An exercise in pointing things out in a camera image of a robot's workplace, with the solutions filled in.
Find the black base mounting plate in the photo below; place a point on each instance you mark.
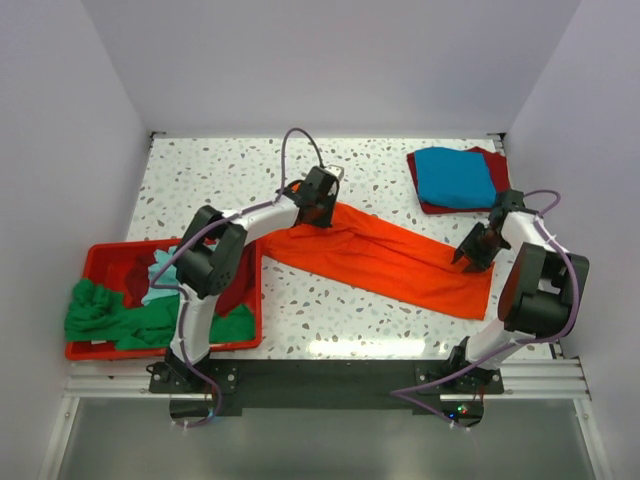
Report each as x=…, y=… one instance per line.
x=229, y=387

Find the light blue t shirt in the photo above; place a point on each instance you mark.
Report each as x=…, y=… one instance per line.
x=166, y=284

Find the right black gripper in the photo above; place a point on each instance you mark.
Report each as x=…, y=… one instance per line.
x=480, y=245

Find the red plastic bin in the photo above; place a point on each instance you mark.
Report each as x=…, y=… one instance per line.
x=106, y=264

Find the folded dark red t shirt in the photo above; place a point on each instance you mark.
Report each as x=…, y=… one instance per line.
x=498, y=167

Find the green t shirt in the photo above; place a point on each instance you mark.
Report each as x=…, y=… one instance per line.
x=96, y=313

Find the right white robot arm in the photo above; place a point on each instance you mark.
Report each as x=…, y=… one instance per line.
x=540, y=299

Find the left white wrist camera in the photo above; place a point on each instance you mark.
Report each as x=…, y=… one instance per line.
x=336, y=171

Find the folded blue t shirt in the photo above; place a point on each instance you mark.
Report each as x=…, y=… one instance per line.
x=453, y=179

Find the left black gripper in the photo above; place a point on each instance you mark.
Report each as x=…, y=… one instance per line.
x=314, y=209

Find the orange t shirt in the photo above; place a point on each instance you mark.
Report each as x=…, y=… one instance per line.
x=366, y=252

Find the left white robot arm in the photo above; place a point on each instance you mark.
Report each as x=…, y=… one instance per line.
x=209, y=255

